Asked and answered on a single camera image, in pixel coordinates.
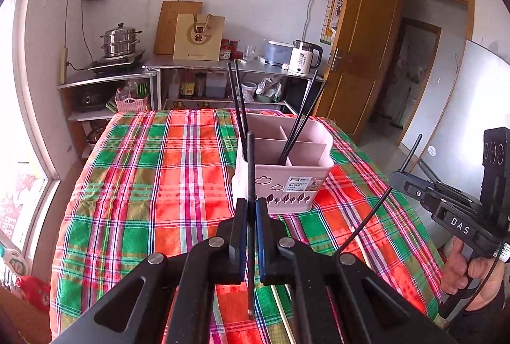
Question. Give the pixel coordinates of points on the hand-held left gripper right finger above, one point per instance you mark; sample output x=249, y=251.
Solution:
x=261, y=240

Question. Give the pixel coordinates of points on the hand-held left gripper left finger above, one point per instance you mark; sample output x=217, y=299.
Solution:
x=243, y=240

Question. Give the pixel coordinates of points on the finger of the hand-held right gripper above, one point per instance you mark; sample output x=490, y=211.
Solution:
x=429, y=173
x=412, y=188

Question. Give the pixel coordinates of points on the thin dark chopstick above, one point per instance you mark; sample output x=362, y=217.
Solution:
x=374, y=208

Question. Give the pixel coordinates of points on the pink plastic utensil basket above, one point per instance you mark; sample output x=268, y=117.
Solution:
x=303, y=172

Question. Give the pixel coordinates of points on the person's right forearm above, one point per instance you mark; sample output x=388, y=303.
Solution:
x=486, y=326

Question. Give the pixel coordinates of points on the person's right hand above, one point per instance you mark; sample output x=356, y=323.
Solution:
x=484, y=276

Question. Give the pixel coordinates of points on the silver refrigerator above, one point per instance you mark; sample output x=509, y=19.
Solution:
x=458, y=109

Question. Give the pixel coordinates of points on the plaid red green tablecloth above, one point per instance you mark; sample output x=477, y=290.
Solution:
x=159, y=188

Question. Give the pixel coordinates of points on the wooden door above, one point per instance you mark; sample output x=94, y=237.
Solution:
x=358, y=49

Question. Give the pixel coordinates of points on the white plastic tub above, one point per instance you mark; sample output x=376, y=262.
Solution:
x=248, y=93

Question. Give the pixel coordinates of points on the crumpled plastic bags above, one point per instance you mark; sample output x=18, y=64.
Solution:
x=270, y=89

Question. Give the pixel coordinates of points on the plastic jug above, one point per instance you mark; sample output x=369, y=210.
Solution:
x=215, y=85

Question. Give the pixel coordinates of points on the dark jar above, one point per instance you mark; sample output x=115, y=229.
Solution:
x=200, y=85

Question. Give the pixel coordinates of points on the dark sauce bottle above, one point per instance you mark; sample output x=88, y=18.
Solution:
x=187, y=85

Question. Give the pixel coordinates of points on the white electric kettle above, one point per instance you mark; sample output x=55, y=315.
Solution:
x=303, y=59

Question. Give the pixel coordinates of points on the metal shelf unit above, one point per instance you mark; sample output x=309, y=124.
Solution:
x=239, y=67

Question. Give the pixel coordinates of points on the small pink woven basket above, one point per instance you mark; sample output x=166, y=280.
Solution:
x=131, y=104

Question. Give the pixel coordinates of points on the clear drinking glass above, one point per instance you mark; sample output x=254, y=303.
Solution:
x=250, y=53

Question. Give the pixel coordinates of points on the clear blue-lid water container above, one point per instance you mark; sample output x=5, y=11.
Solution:
x=277, y=53

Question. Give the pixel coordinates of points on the red jars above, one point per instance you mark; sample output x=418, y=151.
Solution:
x=231, y=49

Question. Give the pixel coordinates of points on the brown paper bag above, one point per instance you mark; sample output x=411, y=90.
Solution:
x=198, y=39

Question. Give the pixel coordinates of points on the small steel shelf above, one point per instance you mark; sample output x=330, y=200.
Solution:
x=107, y=79

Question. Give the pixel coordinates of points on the red plastic bag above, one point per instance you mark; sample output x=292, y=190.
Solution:
x=35, y=292

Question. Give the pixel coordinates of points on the black cooktop stove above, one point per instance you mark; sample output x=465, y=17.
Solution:
x=115, y=65

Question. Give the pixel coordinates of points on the wooden cutting board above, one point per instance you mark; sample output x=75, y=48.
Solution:
x=165, y=29

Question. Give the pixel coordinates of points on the white teal tool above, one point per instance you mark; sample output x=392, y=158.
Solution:
x=12, y=258

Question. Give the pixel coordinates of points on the steel steamer pot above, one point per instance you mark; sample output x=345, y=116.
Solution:
x=120, y=41

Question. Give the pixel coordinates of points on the beige power strip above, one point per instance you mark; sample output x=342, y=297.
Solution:
x=63, y=65

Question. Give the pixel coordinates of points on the giraffe wall poster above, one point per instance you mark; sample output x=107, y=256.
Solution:
x=332, y=13

